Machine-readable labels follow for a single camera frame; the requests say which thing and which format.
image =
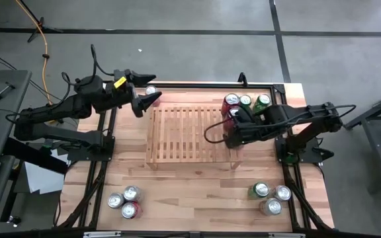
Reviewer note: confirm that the black metal side table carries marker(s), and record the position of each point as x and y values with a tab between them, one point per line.
380	145

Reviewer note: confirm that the black tripod stand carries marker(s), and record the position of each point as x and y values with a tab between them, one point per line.
41	24

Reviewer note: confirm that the black support beam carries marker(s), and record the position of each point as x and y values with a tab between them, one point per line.
35	158

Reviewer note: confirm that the silver metal bracket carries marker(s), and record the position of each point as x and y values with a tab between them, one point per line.
286	235
101	234

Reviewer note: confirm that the green Sprite can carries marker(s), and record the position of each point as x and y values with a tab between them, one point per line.
245	100
259	190
262	100

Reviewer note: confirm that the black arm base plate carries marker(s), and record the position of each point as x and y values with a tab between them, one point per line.
311	156
106	156

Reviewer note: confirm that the small black clamp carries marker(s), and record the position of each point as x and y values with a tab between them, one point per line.
242	79

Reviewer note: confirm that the red cola can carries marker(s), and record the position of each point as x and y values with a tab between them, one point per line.
130	210
227	125
231	99

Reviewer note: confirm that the wooden slatted shelf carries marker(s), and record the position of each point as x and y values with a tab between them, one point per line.
184	139

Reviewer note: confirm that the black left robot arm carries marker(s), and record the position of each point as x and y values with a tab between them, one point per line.
89	87

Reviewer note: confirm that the yellow tape tag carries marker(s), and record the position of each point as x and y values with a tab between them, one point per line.
120	82

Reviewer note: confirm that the black caster wheel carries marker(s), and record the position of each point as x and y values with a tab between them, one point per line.
14	220

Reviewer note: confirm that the silver and pink can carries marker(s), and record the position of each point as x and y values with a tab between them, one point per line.
151	89

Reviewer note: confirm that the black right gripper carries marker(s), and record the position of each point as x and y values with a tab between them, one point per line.
253	127

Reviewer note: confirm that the silver diet cola can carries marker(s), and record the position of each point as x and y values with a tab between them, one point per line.
115	200
132	193
282	193
271	206

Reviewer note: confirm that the black metal table frame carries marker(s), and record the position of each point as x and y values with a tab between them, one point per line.
194	85

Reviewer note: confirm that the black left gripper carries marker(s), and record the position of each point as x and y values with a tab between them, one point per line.
121	96

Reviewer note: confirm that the white paper sheets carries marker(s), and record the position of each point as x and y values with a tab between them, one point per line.
41	182

